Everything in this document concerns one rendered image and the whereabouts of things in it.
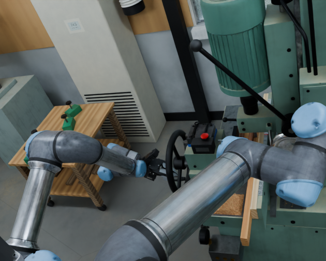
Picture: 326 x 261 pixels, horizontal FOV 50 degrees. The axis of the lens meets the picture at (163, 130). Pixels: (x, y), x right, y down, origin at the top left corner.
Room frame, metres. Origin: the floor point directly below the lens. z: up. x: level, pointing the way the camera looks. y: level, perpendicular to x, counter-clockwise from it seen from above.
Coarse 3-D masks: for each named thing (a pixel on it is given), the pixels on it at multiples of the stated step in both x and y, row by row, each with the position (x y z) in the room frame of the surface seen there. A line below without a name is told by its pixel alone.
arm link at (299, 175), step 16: (304, 144) 0.46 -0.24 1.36; (272, 160) 0.47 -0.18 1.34; (288, 160) 0.45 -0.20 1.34; (304, 160) 0.44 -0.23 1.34; (320, 160) 0.43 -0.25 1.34; (272, 176) 0.45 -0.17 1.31; (288, 176) 0.43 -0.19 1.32; (304, 176) 0.41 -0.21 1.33; (320, 176) 0.41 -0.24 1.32; (288, 192) 0.40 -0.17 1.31; (304, 192) 0.39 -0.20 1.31
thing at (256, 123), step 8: (240, 112) 0.98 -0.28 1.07; (264, 112) 0.93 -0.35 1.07; (272, 112) 0.91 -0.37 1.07; (240, 120) 0.95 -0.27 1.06; (248, 120) 0.93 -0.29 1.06; (256, 120) 0.92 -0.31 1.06; (264, 120) 0.91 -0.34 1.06; (272, 120) 0.89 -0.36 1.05; (240, 128) 0.95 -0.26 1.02; (248, 128) 0.94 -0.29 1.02; (256, 128) 0.92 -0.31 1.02; (264, 128) 0.91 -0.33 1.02; (272, 128) 0.90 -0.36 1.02
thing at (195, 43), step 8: (192, 40) 0.88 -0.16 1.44; (192, 48) 0.87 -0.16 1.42; (200, 48) 0.87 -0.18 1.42; (208, 56) 0.86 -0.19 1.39; (216, 64) 0.85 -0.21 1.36; (240, 80) 0.83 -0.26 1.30; (248, 88) 0.82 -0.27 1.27; (256, 96) 0.81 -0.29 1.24; (264, 104) 0.80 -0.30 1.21; (288, 120) 0.76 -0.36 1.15; (288, 128) 0.75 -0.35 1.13; (288, 136) 0.75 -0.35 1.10; (296, 136) 0.74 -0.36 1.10
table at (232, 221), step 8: (224, 112) 1.23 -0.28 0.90; (232, 112) 1.21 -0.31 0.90; (224, 128) 1.13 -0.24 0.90; (232, 128) 1.11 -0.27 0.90; (272, 136) 1.03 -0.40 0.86; (192, 176) 0.98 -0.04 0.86; (240, 192) 0.78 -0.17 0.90; (264, 208) 0.69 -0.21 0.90; (216, 216) 0.73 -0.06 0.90; (224, 216) 0.71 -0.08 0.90; (232, 216) 0.70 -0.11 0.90; (240, 216) 0.69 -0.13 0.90; (264, 216) 0.67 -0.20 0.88; (208, 224) 0.74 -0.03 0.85; (216, 224) 0.73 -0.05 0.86; (224, 224) 0.72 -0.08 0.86; (232, 224) 0.70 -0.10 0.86; (240, 224) 0.69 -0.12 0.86; (256, 224) 0.66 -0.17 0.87; (264, 224) 0.65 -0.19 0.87
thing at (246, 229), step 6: (258, 138) 0.96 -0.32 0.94; (252, 180) 0.78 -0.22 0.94; (252, 186) 0.75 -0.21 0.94; (246, 192) 0.74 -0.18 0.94; (246, 198) 0.72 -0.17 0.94; (246, 204) 0.70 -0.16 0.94; (246, 210) 0.68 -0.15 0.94; (246, 216) 0.65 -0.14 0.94; (246, 222) 0.64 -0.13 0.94; (246, 228) 0.62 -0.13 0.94; (246, 234) 0.60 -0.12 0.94; (246, 240) 0.59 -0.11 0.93
